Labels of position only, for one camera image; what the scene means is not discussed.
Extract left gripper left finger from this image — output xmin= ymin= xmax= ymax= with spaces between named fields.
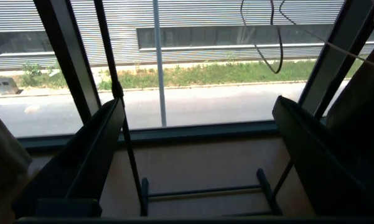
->
xmin=11 ymin=98 xmax=126 ymax=218

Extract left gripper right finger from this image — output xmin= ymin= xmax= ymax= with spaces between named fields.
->
xmin=272 ymin=95 xmax=374 ymax=217

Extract black clothes rack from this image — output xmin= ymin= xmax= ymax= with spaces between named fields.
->
xmin=93 ymin=0 xmax=295 ymax=218

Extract window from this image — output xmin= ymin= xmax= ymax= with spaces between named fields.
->
xmin=0 ymin=0 xmax=374 ymax=150

